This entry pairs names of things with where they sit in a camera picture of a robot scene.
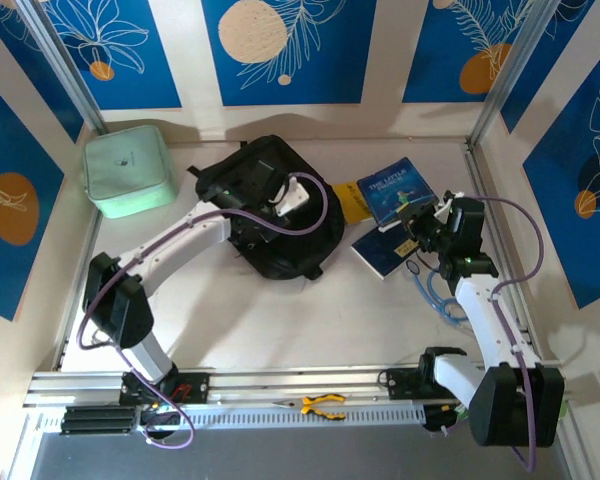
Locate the navy blue book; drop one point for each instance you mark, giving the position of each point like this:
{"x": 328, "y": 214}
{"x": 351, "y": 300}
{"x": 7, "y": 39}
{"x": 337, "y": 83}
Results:
{"x": 375, "y": 250}

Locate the Little Prince book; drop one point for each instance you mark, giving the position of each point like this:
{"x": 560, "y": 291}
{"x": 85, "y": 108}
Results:
{"x": 395, "y": 187}

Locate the black backpack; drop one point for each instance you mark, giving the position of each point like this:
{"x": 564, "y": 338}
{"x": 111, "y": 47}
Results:
{"x": 290, "y": 250}

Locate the yellow book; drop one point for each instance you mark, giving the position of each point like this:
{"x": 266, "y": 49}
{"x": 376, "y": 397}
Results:
{"x": 352, "y": 202}

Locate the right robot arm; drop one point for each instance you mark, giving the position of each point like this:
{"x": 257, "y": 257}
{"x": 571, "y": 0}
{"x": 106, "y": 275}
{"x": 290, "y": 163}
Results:
{"x": 490, "y": 325}

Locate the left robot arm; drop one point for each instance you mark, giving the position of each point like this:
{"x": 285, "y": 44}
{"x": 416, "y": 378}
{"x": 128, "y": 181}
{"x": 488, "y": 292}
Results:
{"x": 175, "y": 245}

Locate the blue stethoscope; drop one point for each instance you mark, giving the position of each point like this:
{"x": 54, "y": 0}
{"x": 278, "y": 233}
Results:
{"x": 432, "y": 295}

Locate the mint green zip pouch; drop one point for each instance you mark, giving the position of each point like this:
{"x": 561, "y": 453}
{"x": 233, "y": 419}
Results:
{"x": 125, "y": 170}

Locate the black finned block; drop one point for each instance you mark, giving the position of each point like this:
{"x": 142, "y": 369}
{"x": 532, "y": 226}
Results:
{"x": 97, "y": 419}

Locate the aluminium frame post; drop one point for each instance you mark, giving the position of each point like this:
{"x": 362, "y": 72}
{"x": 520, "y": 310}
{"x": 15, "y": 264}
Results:
{"x": 60, "y": 60}
{"x": 516, "y": 60}

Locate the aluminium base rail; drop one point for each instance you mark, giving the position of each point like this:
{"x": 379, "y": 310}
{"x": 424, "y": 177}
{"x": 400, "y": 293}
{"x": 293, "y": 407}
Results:
{"x": 290, "y": 382}

